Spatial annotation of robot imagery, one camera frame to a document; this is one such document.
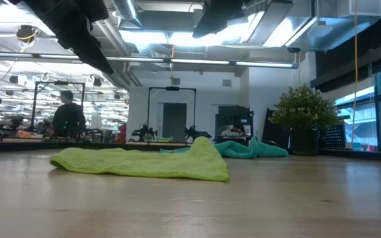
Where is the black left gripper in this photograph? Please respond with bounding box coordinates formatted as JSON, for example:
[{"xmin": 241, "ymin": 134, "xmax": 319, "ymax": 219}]
[{"xmin": 21, "ymin": 0, "xmax": 114, "ymax": 75}]

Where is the lime green microfiber towel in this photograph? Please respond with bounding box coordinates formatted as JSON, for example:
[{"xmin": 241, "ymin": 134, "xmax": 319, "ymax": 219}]
[{"xmin": 50, "ymin": 136, "xmax": 230, "ymax": 182}]

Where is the teal microfiber towel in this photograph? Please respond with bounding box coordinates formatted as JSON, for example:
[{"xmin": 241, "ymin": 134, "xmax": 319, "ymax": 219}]
[{"xmin": 159, "ymin": 136, "xmax": 290, "ymax": 159}]

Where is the long ceiling light tube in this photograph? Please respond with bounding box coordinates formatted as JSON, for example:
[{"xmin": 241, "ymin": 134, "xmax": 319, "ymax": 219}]
[{"xmin": 0, "ymin": 51, "xmax": 300, "ymax": 69}]

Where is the person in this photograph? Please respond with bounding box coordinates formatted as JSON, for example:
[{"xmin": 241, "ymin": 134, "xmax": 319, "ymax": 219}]
[
  {"xmin": 222, "ymin": 124, "xmax": 247, "ymax": 136},
  {"xmin": 52, "ymin": 90, "xmax": 86, "ymax": 139}
]

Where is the black equipment cart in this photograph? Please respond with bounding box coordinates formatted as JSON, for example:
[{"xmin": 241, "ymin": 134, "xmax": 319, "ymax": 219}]
[{"xmin": 214, "ymin": 105, "xmax": 255, "ymax": 146}]

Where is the black leaning panel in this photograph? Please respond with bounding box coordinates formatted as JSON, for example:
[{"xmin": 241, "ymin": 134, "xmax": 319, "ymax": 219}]
[{"xmin": 261, "ymin": 108, "xmax": 290, "ymax": 149}]

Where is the potted green artificial plant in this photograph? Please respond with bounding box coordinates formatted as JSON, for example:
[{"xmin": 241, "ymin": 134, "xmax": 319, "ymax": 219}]
[{"xmin": 269, "ymin": 84, "xmax": 342, "ymax": 156}]

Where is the black perforated crate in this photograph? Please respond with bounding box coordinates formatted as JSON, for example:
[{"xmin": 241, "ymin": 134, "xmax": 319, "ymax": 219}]
[{"xmin": 319, "ymin": 124, "xmax": 347, "ymax": 149}]

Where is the black ceiling cable reel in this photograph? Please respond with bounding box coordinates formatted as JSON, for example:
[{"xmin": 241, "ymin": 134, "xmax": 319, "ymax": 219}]
[{"xmin": 15, "ymin": 24, "xmax": 39, "ymax": 44}]

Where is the black aluminium table frame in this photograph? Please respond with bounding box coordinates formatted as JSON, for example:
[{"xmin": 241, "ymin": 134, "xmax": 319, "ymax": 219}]
[{"xmin": 0, "ymin": 140, "xmax": 290, "ymax": 155}]

